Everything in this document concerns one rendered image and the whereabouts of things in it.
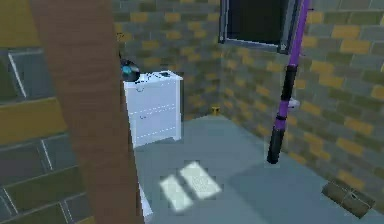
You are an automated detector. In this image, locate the white chest of drawers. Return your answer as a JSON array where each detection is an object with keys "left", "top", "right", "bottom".
[{"left": 123, "top": 70, "right": 184, "bottom": 149}]

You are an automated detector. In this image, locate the purple and black baseball bat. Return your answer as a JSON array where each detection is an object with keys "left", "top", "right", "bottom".
[{"left": 266, "top": 0, "right": 313, "bottom": 165}]

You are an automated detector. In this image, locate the brown wooden room door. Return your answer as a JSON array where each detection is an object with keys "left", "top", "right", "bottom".
[{"left": 29, "top": 0, "right": 145, "bottom": 224}]

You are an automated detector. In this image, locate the brown cardboard box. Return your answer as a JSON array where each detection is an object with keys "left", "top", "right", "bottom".
[{"left": 321, "top": 180, "right": 376, "bottom": 219}]

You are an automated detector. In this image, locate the dark window with grey frame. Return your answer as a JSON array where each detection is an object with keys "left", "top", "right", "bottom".
[{"left": 218, "top": 0, "right": 304, "bottom": 55}]

